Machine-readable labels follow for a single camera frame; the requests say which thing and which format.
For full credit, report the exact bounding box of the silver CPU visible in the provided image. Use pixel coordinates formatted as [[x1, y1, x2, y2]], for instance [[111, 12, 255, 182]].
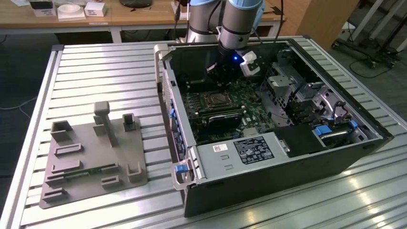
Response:
[[211, 93, 230, 104]]

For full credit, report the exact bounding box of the metal socket cover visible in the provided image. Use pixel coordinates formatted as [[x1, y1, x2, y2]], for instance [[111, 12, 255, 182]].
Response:
[[203, 90, 238, 110]]

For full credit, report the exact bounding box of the CPU socket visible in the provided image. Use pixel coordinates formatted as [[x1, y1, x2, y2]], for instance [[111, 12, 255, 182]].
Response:
[[203, 90, 238, 111]]

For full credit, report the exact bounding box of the metal drive cage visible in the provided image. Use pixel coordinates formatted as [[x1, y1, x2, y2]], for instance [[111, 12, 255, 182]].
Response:
[[259, 47, 326, 127]]

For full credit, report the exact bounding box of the green motherboard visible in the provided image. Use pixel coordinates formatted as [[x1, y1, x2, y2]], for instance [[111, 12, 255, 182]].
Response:
[[178, 77, 278, 146]]

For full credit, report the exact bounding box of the black graphics card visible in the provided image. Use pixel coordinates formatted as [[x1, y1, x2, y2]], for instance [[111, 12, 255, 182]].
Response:
[[199, 112, 245, 141]]

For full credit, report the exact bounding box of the pale blue teach pendant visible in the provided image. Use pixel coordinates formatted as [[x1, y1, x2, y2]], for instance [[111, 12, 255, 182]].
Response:
[[255, 2, 267, 24]]

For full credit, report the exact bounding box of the wooden desk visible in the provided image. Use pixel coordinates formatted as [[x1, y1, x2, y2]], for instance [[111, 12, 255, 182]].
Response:
[[0, 0, 287, 43]]

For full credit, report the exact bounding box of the wooden cabinet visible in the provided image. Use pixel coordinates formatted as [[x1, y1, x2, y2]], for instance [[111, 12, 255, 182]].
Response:
[[278, 0, 362, 51]]

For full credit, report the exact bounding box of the silver power supply unit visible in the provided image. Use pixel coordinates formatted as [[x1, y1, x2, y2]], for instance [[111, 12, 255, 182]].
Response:
[[194, 132, 293, 181]]

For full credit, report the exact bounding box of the blue disk carrier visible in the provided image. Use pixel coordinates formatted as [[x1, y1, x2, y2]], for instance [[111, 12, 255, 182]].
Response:
[[313, 125, 334, 139]]

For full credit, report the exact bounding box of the black round base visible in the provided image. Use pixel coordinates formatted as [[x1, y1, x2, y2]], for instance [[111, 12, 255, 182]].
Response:
[[119, 0, 154, 7]]

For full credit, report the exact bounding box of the white printed box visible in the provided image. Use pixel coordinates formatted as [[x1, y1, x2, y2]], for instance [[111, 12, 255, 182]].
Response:
[[85, 1, 109, 17]]

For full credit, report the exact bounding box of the black open PC case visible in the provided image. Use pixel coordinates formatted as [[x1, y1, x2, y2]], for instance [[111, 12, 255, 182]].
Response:
[[153, 35, 395, 219]]

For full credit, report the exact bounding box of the wheeled equipment stand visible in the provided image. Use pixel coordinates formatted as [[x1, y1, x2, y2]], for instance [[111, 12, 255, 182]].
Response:
[[330, 0, 407, 70]]

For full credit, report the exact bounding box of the grey parts rack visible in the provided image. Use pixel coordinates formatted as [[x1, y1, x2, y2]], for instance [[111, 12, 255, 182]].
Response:
[[38, 101, 150, 210]]

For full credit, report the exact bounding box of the white block with round recess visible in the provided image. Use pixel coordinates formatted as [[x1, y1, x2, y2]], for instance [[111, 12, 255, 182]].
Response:
[[57, 4, 87, 22]]

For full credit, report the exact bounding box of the green RAM stick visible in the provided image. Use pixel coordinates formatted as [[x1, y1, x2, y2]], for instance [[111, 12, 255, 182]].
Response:
[[66, 167, 105, 178]]

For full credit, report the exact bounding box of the white box with black top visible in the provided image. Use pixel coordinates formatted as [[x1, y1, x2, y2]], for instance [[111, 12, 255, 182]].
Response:
[[30, 0, 55, 17]]

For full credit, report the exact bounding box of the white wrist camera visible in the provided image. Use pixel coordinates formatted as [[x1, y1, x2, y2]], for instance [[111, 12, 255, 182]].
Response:
[[239, 51, 262, 77]]

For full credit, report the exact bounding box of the black plastic duct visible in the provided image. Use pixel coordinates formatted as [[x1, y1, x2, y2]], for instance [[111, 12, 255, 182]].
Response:
[[274, 124, 329, 158]]

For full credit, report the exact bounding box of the coloured wire bundle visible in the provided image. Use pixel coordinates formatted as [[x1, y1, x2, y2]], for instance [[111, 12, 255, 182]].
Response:
[[330, 101, 351, 125]]

